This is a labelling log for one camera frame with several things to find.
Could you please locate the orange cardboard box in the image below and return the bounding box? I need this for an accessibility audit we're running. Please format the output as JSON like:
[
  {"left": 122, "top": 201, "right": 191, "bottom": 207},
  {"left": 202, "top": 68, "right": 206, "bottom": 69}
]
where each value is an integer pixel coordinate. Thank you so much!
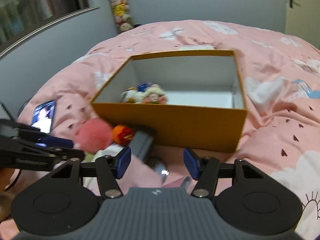
[{"left": 91, "top": 50, "right": 247, "bottom": 153}]

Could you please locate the cream room door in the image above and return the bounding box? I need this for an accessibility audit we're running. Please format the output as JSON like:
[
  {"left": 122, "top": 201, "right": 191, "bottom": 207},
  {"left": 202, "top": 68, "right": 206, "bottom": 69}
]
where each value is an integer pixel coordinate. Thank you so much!
[{"left": 285, "top": 0, "right": 319, "bottom": 48}]

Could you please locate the smartphone with lit screen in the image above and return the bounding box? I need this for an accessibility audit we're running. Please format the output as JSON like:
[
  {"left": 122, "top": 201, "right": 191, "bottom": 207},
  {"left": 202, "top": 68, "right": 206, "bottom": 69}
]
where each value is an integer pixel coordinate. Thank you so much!
[{"left": 31, "top": 100, "right": 56, "bottom": 134}]

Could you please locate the pink fabric pouch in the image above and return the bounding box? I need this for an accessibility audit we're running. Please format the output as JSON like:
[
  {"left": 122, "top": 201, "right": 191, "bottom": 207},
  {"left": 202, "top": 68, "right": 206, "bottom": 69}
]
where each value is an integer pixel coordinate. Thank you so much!
[{"left": 117, "top": 154, "right": 195, "bottom": 194}]

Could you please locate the pink cloud-print duvet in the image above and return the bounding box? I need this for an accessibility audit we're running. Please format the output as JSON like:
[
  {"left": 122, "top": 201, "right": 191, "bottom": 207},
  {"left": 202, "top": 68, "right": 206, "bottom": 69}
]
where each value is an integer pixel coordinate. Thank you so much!
[{"left": 18, "top": 20, "right": 319, "bottom": 239}]

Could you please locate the pink fluffy pompom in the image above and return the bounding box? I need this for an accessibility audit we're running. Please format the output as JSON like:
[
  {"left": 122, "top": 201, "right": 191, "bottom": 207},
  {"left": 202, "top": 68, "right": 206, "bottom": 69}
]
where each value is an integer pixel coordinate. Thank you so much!
[{"left": 73, "top": 118, "right": 113, "bottom": 153}]

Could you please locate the crochet bunny flower doll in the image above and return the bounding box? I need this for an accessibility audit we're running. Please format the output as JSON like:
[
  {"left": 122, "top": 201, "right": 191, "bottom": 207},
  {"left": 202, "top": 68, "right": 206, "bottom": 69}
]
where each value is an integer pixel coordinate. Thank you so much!
[{"left": 142, "top": 84, "right": 168, "bottom": 104}]

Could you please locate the orange crochet toy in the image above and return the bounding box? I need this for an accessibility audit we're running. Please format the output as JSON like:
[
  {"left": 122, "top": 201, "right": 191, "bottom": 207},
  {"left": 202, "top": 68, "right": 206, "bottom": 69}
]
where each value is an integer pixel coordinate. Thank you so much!
[{"left": 112, "top": 125, "right": 135, "bottom": 146}]

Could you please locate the black book box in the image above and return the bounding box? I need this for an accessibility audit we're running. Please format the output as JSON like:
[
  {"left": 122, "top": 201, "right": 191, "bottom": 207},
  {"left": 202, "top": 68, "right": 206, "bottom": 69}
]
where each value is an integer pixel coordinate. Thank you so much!
[{"left": 129, "top": 129, "right": 155, "bottom": 163}]

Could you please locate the red panda plush doll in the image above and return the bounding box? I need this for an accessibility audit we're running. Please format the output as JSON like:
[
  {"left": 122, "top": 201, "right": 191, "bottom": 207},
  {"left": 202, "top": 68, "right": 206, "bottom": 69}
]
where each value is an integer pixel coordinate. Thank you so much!
[{"left": 120, "top": 82, "right": 152, "bottom": 103}]

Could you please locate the tube of plush toys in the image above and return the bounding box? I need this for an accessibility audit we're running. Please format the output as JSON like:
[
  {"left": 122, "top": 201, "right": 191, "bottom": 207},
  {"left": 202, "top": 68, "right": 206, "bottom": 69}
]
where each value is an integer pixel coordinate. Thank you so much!
[{"left": 108, "top": 0, "right": 133, "bottom": 33}]

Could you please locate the person's hand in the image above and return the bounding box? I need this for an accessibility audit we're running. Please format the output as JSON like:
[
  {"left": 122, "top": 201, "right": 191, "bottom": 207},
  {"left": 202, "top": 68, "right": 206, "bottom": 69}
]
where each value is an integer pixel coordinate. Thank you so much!
[{"left": 0, "top": 168, "right": 18, "bottom": 222}]

